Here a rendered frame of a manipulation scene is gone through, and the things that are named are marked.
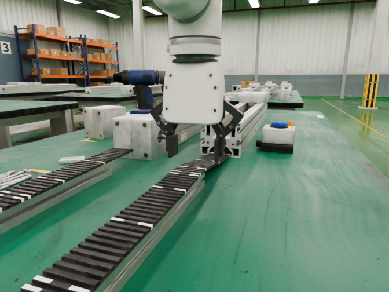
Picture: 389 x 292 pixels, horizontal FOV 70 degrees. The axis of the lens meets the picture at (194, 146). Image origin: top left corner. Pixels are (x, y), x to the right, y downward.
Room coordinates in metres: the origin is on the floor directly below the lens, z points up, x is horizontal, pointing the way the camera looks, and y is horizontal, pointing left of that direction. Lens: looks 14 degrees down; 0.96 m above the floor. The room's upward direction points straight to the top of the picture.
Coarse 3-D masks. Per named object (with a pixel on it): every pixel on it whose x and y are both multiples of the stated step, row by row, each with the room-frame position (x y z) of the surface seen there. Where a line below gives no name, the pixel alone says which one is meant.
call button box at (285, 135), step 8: (264, 128) 0.71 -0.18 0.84; (272, 128) 0.71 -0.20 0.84; (280, 128) 0.71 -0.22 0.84; (288, 128) 0.71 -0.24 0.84; (264, 136) 0.71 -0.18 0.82; (272, 136) 0.70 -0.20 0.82; (280, 136) 0.69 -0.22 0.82; (288, 136) 0.69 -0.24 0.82; (256, 144) 0.74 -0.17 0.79; (264, 144) 0.71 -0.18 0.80; (272, 144) 0.70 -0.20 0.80; (280, 144) 0.70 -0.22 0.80; (288, 144) 0.69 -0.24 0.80; (280, 152) 0.70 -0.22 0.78; (288, 152) 0.69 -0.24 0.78
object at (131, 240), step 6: (102, 228) 0.26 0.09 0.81; (108, 228) 0.26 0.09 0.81; (114, 228) 0.26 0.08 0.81; (96, 234) 0.25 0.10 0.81; (102, 234) 0.25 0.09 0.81; (108, 234) 0.25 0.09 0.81; (114, 234) 0.25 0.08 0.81; (120, 234) 0.25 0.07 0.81; (126, 234) 0.25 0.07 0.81; (132, 234) 0.25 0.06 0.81; (138, 234) 0.25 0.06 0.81; (114, 240) 0.24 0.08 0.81; (120, 240) 0.24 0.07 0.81; (126, 240) 0.24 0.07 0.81; (132, 240) 0.24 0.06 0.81; (138, 240) 0.24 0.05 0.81
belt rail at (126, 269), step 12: (204, 180) 0.47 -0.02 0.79; (192, 192) 0.41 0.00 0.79; (180, 204) 0.37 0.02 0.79; (168, 216) 0.32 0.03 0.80; (156, 228) 0.28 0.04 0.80; (168, 228) 0.32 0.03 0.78; (144, 240) 0.26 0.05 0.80; (156, 240) 0.28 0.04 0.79; (132, 252) 0.24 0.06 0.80; (144, 252) 0.26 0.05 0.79; (120, 264) 0.22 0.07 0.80; (132, 264) 0.23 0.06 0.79; (108, 276) 0.20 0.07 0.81; (120, 276) 0.22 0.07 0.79; (108, 288) 0.21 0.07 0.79; (120, 288) 0.21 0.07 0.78
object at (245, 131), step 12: (240, 108) 1.07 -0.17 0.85; (252, 108) 0.97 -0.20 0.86; (264, 108) 1.22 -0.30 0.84; (228, 120) 0.86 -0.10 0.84; (252, 120) 0.85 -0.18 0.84; (204, 132) 0.67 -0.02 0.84; (240, 132) 0.65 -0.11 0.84; (252, 132) 0.86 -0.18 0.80; (204, 144) 0.67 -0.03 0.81; (228, 144) 0.66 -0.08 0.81; (240, 144) 0.65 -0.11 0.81; (240, 156) 0.65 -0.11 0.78
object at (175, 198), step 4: (148, 192) 0.36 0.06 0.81; (152, 192) 0.35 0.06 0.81; (156, 192) 0.35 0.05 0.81; (144, 196) 0.35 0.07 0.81; (148, 196) 0.34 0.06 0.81; (152, 196) 0.34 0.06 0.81; (156, 196) 0.34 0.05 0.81; (160, 196) 0.34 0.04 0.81; (164, 196) 0.34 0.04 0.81; (168, 196) 0.35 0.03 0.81; (172, 196) 0.34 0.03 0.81; (176, 196) 0.34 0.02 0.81; (180, 196) 0.34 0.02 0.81; (168, 200) 0.33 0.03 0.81; (172, 200) 0.33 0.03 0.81; (176, 200) 0.33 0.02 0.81
